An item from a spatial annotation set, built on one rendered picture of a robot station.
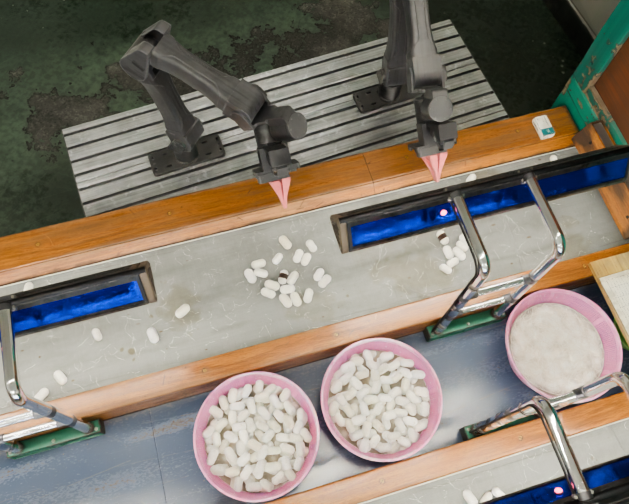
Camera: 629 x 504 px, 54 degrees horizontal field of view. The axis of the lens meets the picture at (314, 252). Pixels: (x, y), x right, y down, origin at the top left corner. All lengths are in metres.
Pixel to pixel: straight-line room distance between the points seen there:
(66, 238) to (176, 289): 0.29
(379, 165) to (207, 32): 1.49
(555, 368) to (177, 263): 0.92
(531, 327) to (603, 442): 0.29
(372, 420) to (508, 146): 0.79
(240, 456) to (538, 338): 0.73
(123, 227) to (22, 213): 1.06
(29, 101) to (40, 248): 1.34
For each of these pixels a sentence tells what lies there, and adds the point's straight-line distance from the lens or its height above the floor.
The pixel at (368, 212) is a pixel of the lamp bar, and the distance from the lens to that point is 1.14.
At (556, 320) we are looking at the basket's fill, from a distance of 1.58.
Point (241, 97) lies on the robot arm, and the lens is 1.33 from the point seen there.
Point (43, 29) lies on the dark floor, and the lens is 3.07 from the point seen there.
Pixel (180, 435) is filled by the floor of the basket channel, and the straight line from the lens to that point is 1.47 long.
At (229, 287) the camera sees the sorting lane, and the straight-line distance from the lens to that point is 1.47.
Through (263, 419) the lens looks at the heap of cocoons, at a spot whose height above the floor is 0.73.
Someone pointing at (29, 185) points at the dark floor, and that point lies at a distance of 2.62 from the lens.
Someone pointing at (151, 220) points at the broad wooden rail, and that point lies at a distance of 1.54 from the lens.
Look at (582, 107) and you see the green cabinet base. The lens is 1.80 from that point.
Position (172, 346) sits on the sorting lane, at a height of 0.74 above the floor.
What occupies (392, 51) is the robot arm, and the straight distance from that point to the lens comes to 1.68.
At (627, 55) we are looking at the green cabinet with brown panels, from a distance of 1.66.
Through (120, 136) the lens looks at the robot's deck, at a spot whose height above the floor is 0.67.
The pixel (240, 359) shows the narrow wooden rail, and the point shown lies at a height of 0.77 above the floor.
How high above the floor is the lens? 2.12
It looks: 67 degrees down
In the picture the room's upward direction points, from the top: 5 degrees clockwise
